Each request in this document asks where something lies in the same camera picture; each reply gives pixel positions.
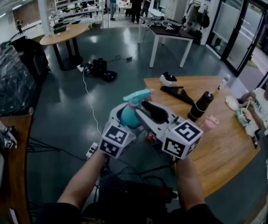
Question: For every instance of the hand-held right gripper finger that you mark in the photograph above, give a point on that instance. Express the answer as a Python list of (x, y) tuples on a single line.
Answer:
[(171, 113), (151, 128)]

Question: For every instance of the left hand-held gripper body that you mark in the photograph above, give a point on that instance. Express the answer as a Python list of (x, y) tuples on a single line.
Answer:
[(115, 140)]

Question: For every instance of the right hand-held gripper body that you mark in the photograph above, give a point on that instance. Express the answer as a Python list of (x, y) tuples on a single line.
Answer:
[(182, 139)]

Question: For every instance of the teal spray bottle trigger head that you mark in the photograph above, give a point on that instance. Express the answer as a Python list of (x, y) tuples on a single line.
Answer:
[(137, 96)]

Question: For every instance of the person's right forearm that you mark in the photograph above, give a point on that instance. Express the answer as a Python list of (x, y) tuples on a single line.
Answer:
[(190, 185)]

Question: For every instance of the person's left forearm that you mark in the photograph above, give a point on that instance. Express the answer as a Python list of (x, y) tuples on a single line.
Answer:
[(82, 178)]

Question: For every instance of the small clear bottle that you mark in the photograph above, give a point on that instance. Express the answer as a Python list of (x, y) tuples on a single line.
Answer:
[(223, 84)]

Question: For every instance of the red tag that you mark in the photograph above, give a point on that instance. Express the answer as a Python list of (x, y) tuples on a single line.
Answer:
[(149, 137)]

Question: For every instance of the black fabric pouch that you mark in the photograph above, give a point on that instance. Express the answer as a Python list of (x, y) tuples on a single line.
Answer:
[(178, 94)]

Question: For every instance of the white power strip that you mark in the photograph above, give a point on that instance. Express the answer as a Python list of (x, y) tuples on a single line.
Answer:
[(80, 67), (92, 150)]

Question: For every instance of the pink plastic cup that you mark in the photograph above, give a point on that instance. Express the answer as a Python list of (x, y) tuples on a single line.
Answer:
[(208, 125)]

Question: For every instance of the black thermos flask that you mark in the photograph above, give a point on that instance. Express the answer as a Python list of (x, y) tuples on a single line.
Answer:
[(200, 107)]

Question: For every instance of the white box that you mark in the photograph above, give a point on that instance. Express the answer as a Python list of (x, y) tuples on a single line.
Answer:
[(166, 82)]

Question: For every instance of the black headset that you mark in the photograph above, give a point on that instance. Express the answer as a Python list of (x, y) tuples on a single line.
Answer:
[(169, 76)]

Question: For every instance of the large wooden table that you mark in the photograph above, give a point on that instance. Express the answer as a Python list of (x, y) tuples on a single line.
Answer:
[(220, 153)]

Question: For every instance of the black equipment bag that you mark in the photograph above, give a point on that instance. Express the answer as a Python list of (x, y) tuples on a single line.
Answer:
[(101, 69)]

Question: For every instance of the black equipment pack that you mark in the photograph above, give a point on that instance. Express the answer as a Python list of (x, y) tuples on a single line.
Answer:
[(136, 197)]

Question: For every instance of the white plate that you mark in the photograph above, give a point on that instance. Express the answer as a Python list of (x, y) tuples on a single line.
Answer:
[(232, 102)]

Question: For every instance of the green food bowl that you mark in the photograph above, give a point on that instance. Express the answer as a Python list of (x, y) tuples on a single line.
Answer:
[(244, 118)]

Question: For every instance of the black-top white-legged table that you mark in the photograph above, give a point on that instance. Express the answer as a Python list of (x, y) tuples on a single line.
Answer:
[(171, 30)]

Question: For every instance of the white black device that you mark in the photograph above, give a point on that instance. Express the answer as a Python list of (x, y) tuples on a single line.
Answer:
[(169, 27)]

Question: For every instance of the round wooden table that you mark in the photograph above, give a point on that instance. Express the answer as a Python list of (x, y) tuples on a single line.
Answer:
[(66, 34)]

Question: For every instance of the person's black shirt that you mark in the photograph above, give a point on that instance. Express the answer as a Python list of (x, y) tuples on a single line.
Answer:
[(54, 214)]

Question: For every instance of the coat rack with clothes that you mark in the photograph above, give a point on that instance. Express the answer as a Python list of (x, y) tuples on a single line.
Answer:
[(194, 17)]

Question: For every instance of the black hanging backpack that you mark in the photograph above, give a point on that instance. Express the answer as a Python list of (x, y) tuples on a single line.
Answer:
[(205, 20)]

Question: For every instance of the small black box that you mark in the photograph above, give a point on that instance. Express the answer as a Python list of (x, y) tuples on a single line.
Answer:
[(59, 29)]

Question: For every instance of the black padded chair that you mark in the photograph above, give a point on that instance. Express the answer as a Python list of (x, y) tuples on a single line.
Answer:
[(31, 57)]

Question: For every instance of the narrow wooden desk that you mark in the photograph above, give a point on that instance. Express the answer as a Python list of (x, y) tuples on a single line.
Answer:
[(17, 171)]

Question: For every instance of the grey locker cabinet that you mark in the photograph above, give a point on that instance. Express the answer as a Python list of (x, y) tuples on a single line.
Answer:
[(176, 8)]

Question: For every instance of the spare white gripper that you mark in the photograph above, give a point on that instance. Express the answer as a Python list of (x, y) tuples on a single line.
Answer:
[(8, 143)]

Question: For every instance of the black framed glass door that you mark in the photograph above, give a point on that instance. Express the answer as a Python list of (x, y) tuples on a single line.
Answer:
[(243, 31)]

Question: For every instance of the plastic-wrapped equipment stack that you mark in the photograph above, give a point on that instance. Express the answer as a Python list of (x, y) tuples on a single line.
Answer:
[(8, 83)]

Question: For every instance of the white storage shelf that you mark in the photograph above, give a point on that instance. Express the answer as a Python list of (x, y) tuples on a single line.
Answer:
[(75, 8)]

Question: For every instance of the small dark plant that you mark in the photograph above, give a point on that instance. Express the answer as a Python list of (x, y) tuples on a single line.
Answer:
[(19, 25)]

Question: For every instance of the small pink object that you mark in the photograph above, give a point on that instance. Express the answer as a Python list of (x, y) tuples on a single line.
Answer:
[(0, 49)]

